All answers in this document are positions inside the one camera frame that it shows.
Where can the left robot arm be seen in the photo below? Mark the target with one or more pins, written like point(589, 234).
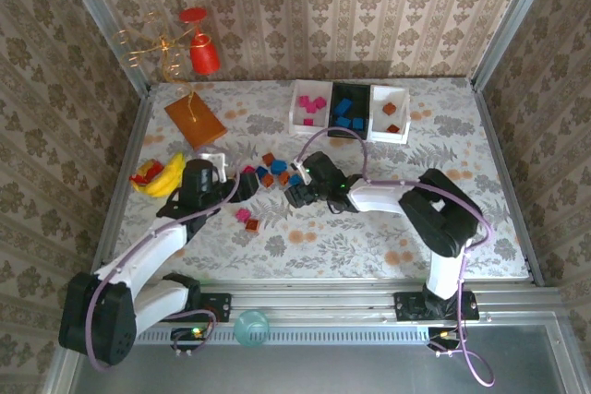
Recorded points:
point(138, 251)

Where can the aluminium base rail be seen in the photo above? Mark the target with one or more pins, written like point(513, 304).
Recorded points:
point(314, 297)

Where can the white container for pink bricks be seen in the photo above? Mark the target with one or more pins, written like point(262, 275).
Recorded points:
point(314, 89)

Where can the floral tablecloth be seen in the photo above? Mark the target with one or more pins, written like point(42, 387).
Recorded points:
point(323, 255)

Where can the large blue lego brick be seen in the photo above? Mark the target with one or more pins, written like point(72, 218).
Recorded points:
point(342, 107)

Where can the grey metal shelf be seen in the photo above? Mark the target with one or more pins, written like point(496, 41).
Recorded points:
point(300, 371)

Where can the white container for orange bricks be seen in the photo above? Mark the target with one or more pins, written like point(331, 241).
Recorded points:
point(399, 99)

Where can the yellow toy banana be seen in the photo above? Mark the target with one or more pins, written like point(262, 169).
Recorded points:
point(166, 179)

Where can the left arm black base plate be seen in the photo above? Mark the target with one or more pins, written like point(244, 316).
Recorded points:
point(221, 304)

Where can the aluminium frame post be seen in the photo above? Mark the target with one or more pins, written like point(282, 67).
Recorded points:
point(99, 15)
point(512, 20)

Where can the small black connector board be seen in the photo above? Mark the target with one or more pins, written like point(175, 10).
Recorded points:
point(187, 336)
point(443, 336)

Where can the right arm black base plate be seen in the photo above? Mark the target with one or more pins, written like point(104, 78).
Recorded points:
point(406, 306)

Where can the pink lego brick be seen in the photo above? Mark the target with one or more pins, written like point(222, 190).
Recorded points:
point(304, 102)
point(249, 169)
point(308, 122)
point(318, 103)
point(242, 215)

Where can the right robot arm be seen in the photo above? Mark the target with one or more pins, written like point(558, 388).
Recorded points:
point(378, 195)

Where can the orange lego brick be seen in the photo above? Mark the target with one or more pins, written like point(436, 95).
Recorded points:
point(393, 128)
point(267, 179)
point(268, 157)
point(389, 108)
point(283, 177)
point(252, 225)

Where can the red wine glass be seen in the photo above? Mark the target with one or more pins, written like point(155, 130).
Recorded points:
point(203, 59)

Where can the red and yellow toy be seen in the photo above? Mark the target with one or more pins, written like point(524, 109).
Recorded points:
point(145, 172)

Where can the black container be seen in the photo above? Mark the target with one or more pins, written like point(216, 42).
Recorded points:
point(353, 91)

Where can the teal glass cup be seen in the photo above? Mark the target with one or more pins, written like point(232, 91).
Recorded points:
point(251, 329)

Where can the aluminium side rail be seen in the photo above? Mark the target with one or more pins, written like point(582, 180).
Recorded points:
point(503, 172)
point(127, 168)

